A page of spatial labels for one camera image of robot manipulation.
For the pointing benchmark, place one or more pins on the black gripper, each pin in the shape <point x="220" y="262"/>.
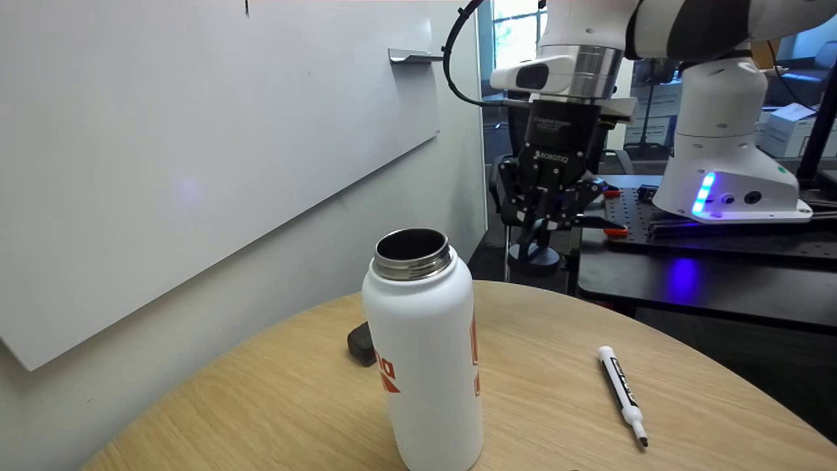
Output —
<point x="564" y="140"/>

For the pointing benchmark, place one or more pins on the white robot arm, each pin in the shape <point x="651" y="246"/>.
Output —
<point x="722" y="131"/>

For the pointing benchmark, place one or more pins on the white insulated water bottle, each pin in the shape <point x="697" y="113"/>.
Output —
<point x="427" y="348"/>

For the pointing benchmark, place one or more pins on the black robot desk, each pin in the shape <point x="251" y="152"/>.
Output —
<point x="722" y="270"/>

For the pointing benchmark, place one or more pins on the metal whiteboard tray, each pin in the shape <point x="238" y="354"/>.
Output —
<point x="413" y="53"/>

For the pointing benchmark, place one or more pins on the white whiteboard marker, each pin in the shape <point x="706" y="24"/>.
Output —
<point x="624" y="396"/>

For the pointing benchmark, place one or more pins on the small black eraser block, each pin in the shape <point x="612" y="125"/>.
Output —
<point x="362" y="343"/>

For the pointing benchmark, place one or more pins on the white cardboard box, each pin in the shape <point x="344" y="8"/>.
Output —
<point x="789" y="127"/>

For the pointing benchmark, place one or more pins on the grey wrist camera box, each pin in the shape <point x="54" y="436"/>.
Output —
<point x="535" y="75"/>

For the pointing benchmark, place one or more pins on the white wall whiteboard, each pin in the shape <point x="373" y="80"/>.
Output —
<point x="191" y="147"/>

